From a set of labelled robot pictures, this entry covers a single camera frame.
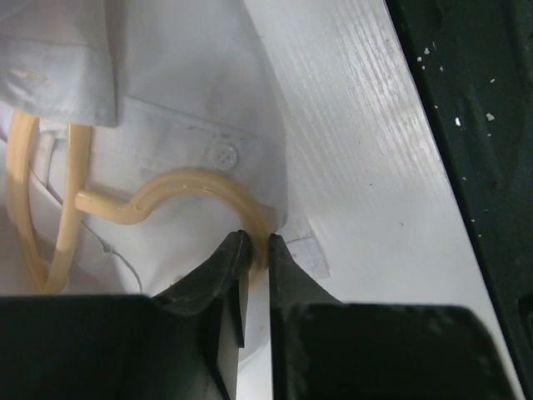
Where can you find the beige plastic hanger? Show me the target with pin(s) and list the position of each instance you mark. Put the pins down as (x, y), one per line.
(78, 201)

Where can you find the white shirt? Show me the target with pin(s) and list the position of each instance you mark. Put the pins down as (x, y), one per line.
(164, 86)

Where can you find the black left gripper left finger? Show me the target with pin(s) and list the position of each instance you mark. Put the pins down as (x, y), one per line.
(183, 343)

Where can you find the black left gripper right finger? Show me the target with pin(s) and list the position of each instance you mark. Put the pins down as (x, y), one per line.
(322, 348)

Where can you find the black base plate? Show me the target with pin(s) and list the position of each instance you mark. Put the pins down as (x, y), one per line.
(471, 62)

